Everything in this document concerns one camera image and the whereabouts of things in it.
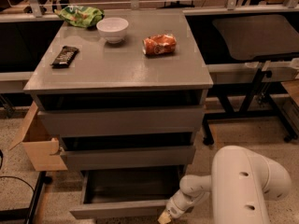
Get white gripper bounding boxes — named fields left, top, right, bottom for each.
left=158, top=199, right=188, bottom=224

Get grey bottom drawer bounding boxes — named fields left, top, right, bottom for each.
left=70, top=165, right=185, bottom=219

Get grey drawer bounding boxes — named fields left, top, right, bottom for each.
left=70, top=165, right=185, bottom=219
left=38, top=91, right=203, bottom=137
left=60, top=133, right=195, bottom=171

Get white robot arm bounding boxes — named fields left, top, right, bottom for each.
left=158, top=146, right=292, bottom=224

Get grey middle drawer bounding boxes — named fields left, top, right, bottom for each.
left=60, top=133, right=195, bottom=171

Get grey top drawer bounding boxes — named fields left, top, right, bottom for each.
left=38, top=91, right=203, bottom=137

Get grey drawer cabinet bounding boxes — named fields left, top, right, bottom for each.
left=23, top=8, right=215, bottom=173

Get brown cardboard box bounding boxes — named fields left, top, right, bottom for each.
left=9, top=102, right=67, bottom=171

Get crushed orange soda can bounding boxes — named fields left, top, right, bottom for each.
left=142, top=35, right=177, bottom=56

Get dark chocolate bar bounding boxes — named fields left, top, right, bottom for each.
left=51, top=46, right=79, bottom=68

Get black side table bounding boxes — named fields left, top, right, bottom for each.
left=197, top=13, right=299, bottom=145

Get white ceramic bowl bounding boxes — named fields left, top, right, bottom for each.
left=96, top=18, right=129, bottom=44

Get green chip bag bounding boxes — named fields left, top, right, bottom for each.
left=54, top=6, right=105, bottom=28

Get grey metal railing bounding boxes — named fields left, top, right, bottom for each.
left=0, top=0, right=299, bottom=23

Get black metal floor frame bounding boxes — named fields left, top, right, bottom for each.
left=0, top=171, right=53, bottom=224

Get black cable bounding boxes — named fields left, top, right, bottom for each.
left=0, top=148, right=36, bottom=194

